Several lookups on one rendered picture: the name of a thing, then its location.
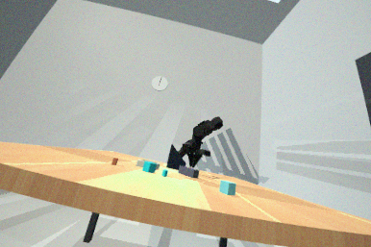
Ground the white square tray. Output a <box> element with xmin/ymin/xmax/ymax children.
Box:
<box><xmin>136</xmin><ymin>159</ymin><xmax>160</xmax><ymax>170</ymax></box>

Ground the small brown block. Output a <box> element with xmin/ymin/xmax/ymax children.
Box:
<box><xmin>111</xmin><ymin>158</ymin><xmax>118</xmax><ymax>165</ymax></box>

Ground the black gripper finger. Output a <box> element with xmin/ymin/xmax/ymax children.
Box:
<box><xmin>192</xmin><ymin>154</ymin><xmax>202</xmax><ymax>167</ymax></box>
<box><xmin>186</xmin><ymin>153</ymin><xmax>193</xmax><ymax>167</ymax></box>

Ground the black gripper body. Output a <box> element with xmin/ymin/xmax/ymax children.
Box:
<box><xmin>180</xmin><ymin>138</ymin><xmax>210</xmax><ymax>157</ymax></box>

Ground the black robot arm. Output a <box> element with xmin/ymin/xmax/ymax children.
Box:
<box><xmin>177</xmin><ymin>116</ymin><xmax>223</xmax><ymax>158</ymax></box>

